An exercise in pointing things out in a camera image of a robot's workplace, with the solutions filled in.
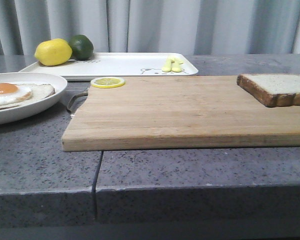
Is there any white plate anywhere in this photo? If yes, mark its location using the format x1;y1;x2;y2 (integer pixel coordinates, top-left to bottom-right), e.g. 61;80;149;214
0;72;68;125

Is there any white bear tray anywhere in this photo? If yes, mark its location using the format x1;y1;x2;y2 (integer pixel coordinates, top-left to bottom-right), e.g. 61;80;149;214
21;52;199;82

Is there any wooden cutting board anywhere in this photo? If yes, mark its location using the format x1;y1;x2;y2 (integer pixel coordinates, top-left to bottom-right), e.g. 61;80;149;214
62;75;300;152

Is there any lemon slice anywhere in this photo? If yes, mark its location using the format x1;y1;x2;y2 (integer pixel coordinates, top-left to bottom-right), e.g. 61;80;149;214
90;76;126;89

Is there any green lime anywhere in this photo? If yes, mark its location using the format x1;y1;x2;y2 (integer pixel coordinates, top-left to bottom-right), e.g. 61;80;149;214
68;34;94;61

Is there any grey curtain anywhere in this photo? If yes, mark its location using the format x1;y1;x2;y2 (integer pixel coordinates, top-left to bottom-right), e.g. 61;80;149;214
0;0;300;55

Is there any yellow lemon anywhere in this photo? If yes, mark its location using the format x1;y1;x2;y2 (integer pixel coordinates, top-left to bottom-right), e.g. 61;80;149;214
34;38;73;67

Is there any fried egg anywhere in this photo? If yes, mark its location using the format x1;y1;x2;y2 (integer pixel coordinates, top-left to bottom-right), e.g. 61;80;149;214
0;83;32;106

